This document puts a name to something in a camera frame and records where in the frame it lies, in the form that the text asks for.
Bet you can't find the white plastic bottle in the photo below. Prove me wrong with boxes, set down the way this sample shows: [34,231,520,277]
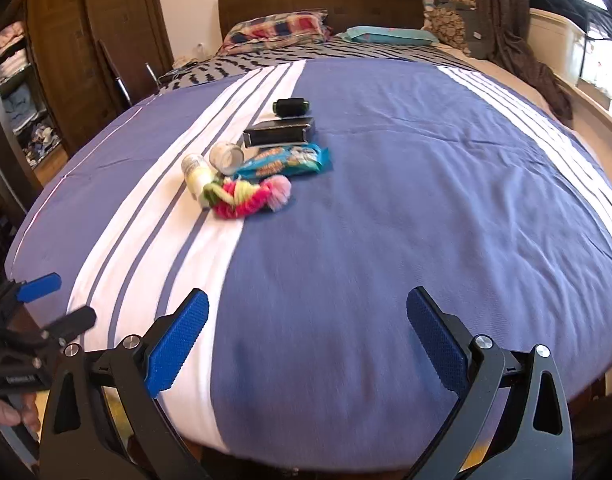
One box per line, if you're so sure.
[181,153,222,209]

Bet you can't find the dark wooden wardrobe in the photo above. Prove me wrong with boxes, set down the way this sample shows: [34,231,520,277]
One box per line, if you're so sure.
[0,0,174,176]

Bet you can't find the dark wooden headboard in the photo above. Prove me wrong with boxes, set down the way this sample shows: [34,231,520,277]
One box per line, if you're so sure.
[217,0,427,53]

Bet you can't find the folded dark chair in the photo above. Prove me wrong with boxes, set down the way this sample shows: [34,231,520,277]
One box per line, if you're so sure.
[97,39,134,108]

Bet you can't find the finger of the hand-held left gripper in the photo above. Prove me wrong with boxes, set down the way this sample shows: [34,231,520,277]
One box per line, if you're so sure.
[15,273,63,304]
[37,306,98,347]

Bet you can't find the brown patterned cushion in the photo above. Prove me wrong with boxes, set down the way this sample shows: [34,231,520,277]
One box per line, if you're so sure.
[423,0,492,58]

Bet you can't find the brown curtain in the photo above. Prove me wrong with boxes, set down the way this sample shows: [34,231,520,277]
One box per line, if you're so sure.
[433,0,574,121]

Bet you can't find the person's left hand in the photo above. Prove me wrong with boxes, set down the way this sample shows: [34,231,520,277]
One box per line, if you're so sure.
[0,392,42,435]

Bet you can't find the white striped folded clothes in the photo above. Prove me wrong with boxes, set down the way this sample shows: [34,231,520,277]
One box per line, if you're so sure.
[0,52,32,83]

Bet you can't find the grey black patterned bed sheet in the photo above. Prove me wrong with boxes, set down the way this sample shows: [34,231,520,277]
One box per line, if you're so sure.
[158,40,482,93]

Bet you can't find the black rectangular box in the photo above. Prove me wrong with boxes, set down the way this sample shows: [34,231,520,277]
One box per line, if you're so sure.
[242,116,318,150]

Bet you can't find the teal pillow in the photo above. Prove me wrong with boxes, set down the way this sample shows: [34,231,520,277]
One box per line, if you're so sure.
[336,25,439,46]

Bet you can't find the light blue folded clothes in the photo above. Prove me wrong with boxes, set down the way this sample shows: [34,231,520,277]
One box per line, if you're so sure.
[1,82,44,131]

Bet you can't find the black thread spool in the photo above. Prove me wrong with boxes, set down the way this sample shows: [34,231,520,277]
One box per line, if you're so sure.
[272,97,311,118]

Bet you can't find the blue snack packet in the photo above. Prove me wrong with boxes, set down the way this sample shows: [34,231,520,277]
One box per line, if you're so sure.
[233,143,333,182]

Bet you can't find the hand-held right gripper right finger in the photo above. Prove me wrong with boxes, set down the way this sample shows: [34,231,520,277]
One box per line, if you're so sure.
[406,286,574,480]

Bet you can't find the blue white striped duvet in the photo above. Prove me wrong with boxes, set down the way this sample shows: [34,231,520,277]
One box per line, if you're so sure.
[5,57,612,461]

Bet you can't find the pink green fluffy scrunchie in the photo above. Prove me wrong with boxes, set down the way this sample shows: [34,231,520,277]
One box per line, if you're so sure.
[202,175,293,221]

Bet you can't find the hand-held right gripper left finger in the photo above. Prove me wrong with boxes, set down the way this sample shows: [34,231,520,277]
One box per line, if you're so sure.
[38,288,210,480]

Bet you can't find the pink folded clothes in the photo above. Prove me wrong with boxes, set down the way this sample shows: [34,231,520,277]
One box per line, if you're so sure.
[0,21,27,56]

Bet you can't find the white tape roll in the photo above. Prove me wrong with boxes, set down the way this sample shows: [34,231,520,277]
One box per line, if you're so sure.
[209,141,245,176]

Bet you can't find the red blue plaid pillow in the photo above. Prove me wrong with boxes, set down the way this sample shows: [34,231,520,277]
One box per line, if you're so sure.
[221,9,333,53]

